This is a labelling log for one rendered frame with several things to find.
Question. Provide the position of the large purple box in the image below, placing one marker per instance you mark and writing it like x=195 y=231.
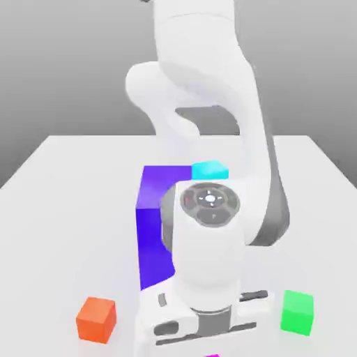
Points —
x=152 y=237

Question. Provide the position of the small orange cube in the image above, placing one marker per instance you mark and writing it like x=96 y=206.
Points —
x=94 y=320

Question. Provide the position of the small cyan cube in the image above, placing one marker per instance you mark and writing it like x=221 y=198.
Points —
x=209 y=170

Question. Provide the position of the small green cube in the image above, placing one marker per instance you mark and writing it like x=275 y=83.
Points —
x=297 y=312

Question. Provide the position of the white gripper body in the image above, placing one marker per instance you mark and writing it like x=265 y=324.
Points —
x=178 y=350

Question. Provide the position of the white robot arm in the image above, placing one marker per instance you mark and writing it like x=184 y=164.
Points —
x=206 y=251

